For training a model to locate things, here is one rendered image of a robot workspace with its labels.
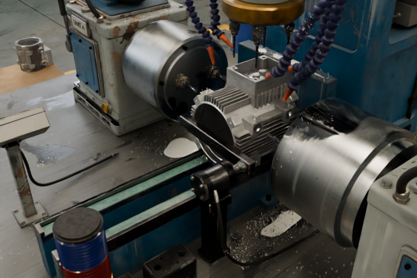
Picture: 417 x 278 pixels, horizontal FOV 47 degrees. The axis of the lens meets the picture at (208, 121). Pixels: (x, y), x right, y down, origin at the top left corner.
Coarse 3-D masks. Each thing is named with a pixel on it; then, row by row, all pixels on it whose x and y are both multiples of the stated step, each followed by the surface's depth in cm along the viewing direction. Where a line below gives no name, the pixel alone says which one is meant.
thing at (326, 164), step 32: (288, 128) 91; (320, 128) 87; (352, 128) 85; (384, 128) 84; (288, 160) 89; (320, 160) 85; (352, 160) 81; (384, 160) 80; (288, 192) 91; (320, 192) 84; (352, 192) 81; (320, 224) 87; (352, 224) 81
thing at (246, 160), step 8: (184, 120) 114; (192, 120) 113; (192, 128) 112; (200, 128) 110; (200, 136) 110; (208, 136) 108; (216, 136) 107; (208, 144) 109; (216, 144) 106; (224, 144) 105; (224, 152) 104; (232, 152) 102; (240, 152) 102; (232, 160) 103; (240, 160) 100; (248, 160) 99; (248, 168) 99
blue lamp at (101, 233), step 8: (104, 232) 58; (56, 240) 56; (96, 240) 56; (104, 240) 59; (56, 248) 58; (64, 248) 56; (72, 248) 55; (80, 248) 55; (88, 248) 56; (96, 248) 57; (104, 248) 59; (64, 256) 57; (72, 256) 56; (80, 256) 56; (88, 256) 57; (96, 256) 57; (104, 256) 59; (64, 264) 58; (72, 264) 57; (80, 264) 57; (88, 264) 57; (96, 264) 58
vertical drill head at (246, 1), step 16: (224, 0) 101; (240, 0) 100; (256, 0) 97; (272, 0) 96; (288, 0) 98; (304, 0) 100; (240, 16) 97; (256, 16) 96; (272, 16) 96; (288, 16) 97; (256, 32) 100; (288, 32) 106; (256, 48) 102; (256, 64) 104
